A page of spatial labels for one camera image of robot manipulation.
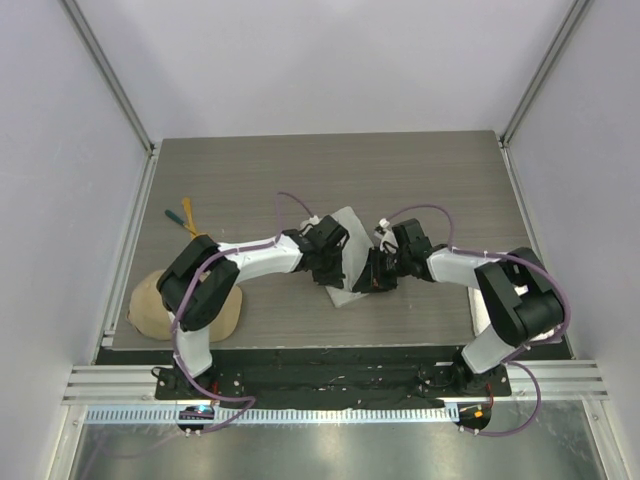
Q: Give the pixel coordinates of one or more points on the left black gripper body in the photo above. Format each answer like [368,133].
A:
[329,269]

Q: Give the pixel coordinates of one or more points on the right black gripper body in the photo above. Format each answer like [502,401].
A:
[392,266]

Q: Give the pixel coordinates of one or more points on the grey cloth napkin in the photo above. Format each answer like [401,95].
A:
[354,257]

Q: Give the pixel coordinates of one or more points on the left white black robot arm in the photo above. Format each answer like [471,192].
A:
[196,285]

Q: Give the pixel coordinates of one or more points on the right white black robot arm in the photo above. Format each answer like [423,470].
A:
[495,275]

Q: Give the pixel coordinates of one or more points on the white folded towel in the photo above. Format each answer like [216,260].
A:
[480,315]

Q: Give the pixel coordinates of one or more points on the beige cap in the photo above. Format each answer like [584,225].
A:
[149,317]

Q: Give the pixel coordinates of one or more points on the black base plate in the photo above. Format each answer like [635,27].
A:
[339,378]

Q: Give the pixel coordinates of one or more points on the right aluminium frame post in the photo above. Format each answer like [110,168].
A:
[570,23]

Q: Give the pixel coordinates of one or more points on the aluminium frame post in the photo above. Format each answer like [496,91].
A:
[570,23]
[100,60]

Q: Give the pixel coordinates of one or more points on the white slotted cable duct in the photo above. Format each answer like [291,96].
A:
[188,414]

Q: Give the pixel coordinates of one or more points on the left aluminium frame post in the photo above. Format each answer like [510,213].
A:
[100,60]

